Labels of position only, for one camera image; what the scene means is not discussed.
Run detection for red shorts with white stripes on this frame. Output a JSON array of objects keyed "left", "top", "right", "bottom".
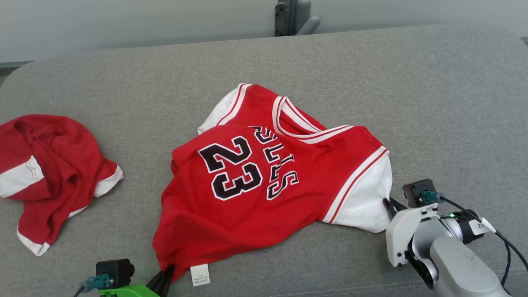
[{"left": 0, "top": 114, "right": 124, "bottom": 256}]

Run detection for white cable label tag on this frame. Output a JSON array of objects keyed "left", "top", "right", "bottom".
[{"left": 468, "top": 217, "right": 496, "bottom": 236}]

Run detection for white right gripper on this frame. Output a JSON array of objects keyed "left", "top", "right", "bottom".
[{"left": 383, "top": 197, "right": 440, "bottom": 267}]

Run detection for red basketball jersey number 23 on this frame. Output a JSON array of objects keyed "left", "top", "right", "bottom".
[{"left": 152, "top": 83, "right": 393, "bottom": 287}]

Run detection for grey metal stand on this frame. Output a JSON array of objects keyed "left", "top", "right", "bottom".
[{"left": 274, "top": 0, "right": 321, "bottom": 37}]

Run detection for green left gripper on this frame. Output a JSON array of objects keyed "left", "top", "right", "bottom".
[{"left": 98, "top": 264, "right": 175, "bottom": 297}]

